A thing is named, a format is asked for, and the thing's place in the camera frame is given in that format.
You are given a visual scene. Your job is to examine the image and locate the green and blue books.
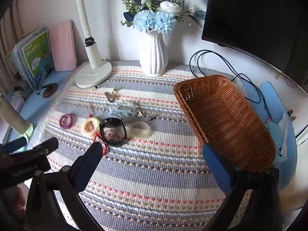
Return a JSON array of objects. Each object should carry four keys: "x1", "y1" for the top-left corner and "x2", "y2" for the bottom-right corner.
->
[{"x1": 6, "y1": 26, "x2": 46, "y2": 89}]

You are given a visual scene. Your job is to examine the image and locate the silver key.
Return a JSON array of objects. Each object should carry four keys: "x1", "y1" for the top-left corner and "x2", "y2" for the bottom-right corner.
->
[{"x1": 105, "y1": 88, "x2": 119, "y2": 103}]

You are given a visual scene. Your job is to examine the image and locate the yellow bead bracelet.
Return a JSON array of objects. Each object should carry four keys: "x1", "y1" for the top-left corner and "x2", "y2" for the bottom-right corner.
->
[{"x1": 82, "y1": 117, "x2": 100, "y2": 135}]

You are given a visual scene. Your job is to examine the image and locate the light blue pouch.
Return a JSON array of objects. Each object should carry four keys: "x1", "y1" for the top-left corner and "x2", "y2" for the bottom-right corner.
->
[{"x1": 266, "y1": 118, "x2": 289, "y2": 162}]

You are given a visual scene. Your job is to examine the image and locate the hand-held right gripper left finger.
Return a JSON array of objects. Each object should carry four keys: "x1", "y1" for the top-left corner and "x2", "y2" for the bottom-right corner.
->
[{"x1": 25, "y1": 141, "x2": 104, "y2": 231}]

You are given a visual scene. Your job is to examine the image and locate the blue and white artificial flowers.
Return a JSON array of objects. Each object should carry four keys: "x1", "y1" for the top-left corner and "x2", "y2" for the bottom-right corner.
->
[{"x1": 106, "y1": 0, "x2": 207, "y2": 34}]

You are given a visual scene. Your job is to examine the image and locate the black cable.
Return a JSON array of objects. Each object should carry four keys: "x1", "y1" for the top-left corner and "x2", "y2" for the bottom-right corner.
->
[{"x1": 189, "y1": 50, "x2": 270, "y2": 111}]

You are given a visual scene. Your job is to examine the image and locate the beige curtain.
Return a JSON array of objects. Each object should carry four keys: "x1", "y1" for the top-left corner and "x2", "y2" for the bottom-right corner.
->
[{"x1": 0, "y1": 0, "x2": 24, "y2": 97}]

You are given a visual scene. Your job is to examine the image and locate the black bangle bracelet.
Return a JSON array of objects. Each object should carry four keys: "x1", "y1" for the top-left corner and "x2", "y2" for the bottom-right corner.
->
[{"x1": 99, "y1": 118, "x2": 128, "y2": 147}]

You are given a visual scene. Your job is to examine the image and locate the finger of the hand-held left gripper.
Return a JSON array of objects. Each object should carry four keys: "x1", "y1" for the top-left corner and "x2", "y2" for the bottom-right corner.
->
[
  {"x1": 10, "y1": 137, "x2": 59, "y2": 160},
  {"x1": 0, "y1": 137, "x2": 27, "y2": 153}
]

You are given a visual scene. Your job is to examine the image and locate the clear bead bracelet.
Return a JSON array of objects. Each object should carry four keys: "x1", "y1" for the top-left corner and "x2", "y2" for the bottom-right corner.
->
[{"x1": 127, "y1": 121, "x2": 152, "y2": 139}]

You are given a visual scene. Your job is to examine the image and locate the white desk lamp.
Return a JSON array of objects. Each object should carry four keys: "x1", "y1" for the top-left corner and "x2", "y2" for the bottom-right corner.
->
[{"x1": 28, "y1": 0, "x2": 113, "y2": 88}]

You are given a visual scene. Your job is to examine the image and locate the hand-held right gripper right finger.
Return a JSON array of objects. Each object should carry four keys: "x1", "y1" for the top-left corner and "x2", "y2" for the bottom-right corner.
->
[{"x1": 202, "y1": 143, "x2": 282, "y2": 231}]

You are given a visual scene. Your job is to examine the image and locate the red cord bracelet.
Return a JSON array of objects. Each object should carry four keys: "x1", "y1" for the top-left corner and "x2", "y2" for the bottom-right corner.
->
[{"x1": 90, "y1": 103, "x2": 109, "y2": 156}]

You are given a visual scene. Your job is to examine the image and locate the striped woven mat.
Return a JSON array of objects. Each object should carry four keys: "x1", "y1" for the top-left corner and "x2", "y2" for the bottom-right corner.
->
[{"x1": 31, "y1": 60, "x2": 255, "y2": 231}]

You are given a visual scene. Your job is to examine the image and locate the brown round ornament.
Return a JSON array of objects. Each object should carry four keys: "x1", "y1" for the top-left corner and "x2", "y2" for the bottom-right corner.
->
[{"x1": 36, "y1": 83, "x2": 58, "y2": 99}]

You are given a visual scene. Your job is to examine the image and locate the brown wicker basket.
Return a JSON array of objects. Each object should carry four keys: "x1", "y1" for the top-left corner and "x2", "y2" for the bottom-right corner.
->
[{"x1": 173, "y1": 75, "x2": 277, "y2": 172}]

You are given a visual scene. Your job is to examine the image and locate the purple bead bracelet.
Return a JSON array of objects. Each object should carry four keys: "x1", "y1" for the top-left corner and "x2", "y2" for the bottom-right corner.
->
[{"x1": 60, "y1": 114, "x2": 75, "y2": 128}]

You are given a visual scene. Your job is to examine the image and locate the black monitor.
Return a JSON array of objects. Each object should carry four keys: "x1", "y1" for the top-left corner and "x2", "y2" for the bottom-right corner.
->
[{"x1": 202, "y1": 0, "x2": 308, "y2": 79}]

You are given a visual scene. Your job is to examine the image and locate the pink notebook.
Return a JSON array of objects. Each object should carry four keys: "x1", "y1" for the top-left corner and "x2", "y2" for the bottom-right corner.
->
[{"x1": 48, "y1": 20, "x2": 77, "y2": 72}]

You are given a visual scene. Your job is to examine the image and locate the green book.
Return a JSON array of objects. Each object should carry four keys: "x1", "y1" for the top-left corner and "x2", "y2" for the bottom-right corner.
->
[{"x1": 21, "y1": 30, "x2": 55, "y2": 87}]

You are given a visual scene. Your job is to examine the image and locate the light blue hair clip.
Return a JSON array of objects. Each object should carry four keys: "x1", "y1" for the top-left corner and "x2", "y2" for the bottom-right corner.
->
[{"x1": 107, "y1": 107, "x2": 131, "y2": 116}]

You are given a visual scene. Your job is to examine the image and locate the white ribbed vase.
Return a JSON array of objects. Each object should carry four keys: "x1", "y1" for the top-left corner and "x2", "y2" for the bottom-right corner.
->
[{"x1": 138, "y1": 32, "x2": 169, "y2": 77}]

